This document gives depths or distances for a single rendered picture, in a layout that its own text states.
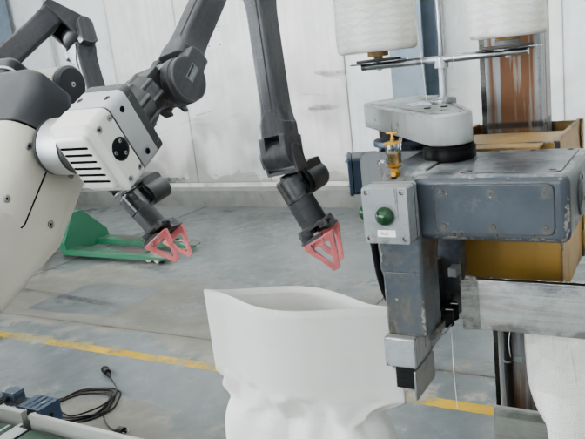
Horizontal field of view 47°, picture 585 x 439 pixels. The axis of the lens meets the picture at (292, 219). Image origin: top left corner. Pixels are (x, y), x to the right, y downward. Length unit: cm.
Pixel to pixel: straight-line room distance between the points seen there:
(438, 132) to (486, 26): 23
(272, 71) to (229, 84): 615
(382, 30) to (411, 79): 473
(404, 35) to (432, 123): 26
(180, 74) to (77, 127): 22
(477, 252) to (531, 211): 37
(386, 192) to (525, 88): 56
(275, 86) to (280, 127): 8
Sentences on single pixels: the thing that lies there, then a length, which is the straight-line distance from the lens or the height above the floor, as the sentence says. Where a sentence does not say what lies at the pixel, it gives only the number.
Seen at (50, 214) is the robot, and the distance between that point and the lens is 115.
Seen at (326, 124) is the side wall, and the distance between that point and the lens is 696.
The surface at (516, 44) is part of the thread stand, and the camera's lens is 133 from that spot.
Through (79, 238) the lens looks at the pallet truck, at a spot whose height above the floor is 15.
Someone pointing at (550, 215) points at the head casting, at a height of 128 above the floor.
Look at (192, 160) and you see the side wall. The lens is 797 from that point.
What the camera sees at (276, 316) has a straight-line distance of 139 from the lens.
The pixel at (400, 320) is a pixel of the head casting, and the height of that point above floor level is 109.
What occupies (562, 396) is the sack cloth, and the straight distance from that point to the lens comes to 131.
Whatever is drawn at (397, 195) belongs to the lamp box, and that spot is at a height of 132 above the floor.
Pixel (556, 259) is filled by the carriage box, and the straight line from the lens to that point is 137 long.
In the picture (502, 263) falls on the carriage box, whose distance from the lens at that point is 139.
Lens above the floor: 153
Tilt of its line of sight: 13 degrees down
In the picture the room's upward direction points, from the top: 7 degrees counter-clockwise
